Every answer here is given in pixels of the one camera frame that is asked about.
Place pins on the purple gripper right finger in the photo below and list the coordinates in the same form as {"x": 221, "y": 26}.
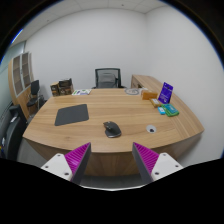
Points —
{"x": 151, "y": 165}

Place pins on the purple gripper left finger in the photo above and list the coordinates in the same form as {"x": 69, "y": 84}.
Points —
{"x": 70, "y": 166}

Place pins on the dark grey mouse pad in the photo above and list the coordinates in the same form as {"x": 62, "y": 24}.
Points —
{"x": 72, "y": 114}

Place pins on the dark grey computer mouse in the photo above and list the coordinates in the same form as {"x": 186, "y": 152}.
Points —
{"x": 112, "y": 130}

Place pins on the wooden office desk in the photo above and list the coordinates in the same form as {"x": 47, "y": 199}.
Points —
{"x": 113, "y": 156}

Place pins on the small blue box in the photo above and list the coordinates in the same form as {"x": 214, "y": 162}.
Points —
{"x": 161, "y": 111}

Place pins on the green flat box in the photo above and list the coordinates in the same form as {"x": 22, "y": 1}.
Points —
{"x": 170, "y": 110}

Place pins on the small tan box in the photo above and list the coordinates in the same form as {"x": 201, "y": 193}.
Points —
{"x": 155, "y": 102}

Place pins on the orange cardboard box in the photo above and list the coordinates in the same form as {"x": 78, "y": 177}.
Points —
{"x": 146, "y": 95}

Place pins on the black chair at left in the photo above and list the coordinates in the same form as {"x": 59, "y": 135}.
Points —
{"x": 12, "y": 128}

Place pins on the colourful leaflet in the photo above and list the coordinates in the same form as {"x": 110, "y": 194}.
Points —
{"x": 81, "y": 92}

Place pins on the purple standing sign card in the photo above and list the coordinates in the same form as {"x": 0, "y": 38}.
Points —
{"x": 166, "y": 93}

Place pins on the round clear plate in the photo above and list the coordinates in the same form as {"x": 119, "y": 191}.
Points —
{"x": 132, "y": 91}

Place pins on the small brown box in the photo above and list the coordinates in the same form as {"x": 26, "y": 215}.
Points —
{"x": 55, "y": 89}

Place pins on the dark brown box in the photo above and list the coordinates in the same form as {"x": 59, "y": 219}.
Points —
{"x": 66, "y": 87}

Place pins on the black chair by shelf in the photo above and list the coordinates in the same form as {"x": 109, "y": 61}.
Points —
{"x": 35, "y": 97}

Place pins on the grey mesh office chair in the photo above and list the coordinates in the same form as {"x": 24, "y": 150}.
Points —
{"x": 108, "y": 78}

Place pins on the wooden bookshelf cabinet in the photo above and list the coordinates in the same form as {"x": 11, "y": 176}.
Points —
{"x": 20, "y": 77}

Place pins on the desk cable grommet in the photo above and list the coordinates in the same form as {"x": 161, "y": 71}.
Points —
{"x": 151, "y": 128}

